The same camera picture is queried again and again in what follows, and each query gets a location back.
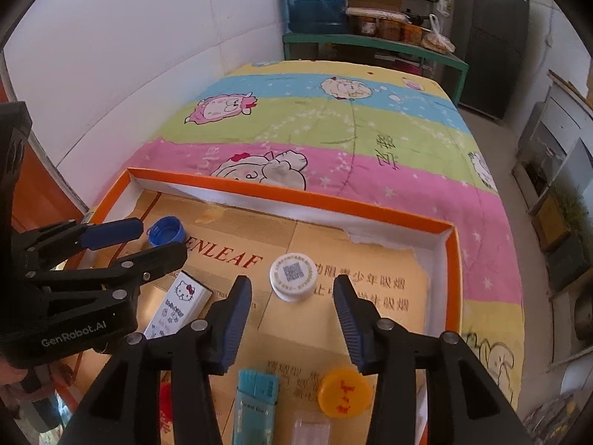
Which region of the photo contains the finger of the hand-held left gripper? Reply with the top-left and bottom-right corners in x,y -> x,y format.
25,241 -> 188,297
13,217 -> 144,260

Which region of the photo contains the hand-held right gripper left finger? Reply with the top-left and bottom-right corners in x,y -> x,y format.
60,276 -> 253,445

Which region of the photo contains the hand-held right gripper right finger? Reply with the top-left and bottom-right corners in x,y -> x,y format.
334,274 -> 533,445

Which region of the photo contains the blue bottle cap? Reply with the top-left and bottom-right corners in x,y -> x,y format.
146,217 -> 185,247

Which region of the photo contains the white cartoon rectangular case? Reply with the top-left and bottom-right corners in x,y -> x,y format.
143,271 -> 214,340

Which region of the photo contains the printed orange bottle cap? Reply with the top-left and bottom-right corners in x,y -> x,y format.
319,367 -> 374,419

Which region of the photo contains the white bottle cap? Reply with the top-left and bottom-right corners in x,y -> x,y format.
269,251 -> 318,302

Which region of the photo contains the shallow orange-rimmed cardboard box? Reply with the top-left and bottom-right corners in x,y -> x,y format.
56,167 -> 461,445

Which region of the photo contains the light blue tube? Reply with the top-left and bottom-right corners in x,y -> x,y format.
234,368 -> 279,445

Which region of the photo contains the clear glitter bottle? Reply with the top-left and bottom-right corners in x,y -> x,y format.
294,418 -> 331,445

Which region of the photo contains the person's left hand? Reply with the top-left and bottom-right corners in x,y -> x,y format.
0,364 -> 29,386

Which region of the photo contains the brown wooden door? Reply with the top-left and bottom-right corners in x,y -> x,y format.
0,69 -> 93,233

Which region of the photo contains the printed cartoon blanket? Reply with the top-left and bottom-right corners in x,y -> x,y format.
60,58 -> 524,409

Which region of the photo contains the green table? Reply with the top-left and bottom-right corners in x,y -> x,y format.
282,32 -> 468,107

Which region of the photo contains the plastic bag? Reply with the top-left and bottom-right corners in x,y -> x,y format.
419,14 -> 457,54

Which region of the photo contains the metal shelf unit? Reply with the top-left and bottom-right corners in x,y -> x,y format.
345,0 -> 445,45

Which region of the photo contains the dark refrigerator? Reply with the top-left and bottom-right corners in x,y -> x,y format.
451,0 -> 531,121

